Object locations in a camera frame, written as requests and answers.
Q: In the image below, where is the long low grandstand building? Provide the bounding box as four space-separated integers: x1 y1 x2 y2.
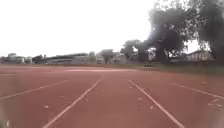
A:
35 52 98 66

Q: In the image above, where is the group of large dark trees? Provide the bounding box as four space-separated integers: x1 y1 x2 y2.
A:
119 0 224 64

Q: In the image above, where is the row of distant low buildings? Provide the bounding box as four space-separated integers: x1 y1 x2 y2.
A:
0 52 34 65

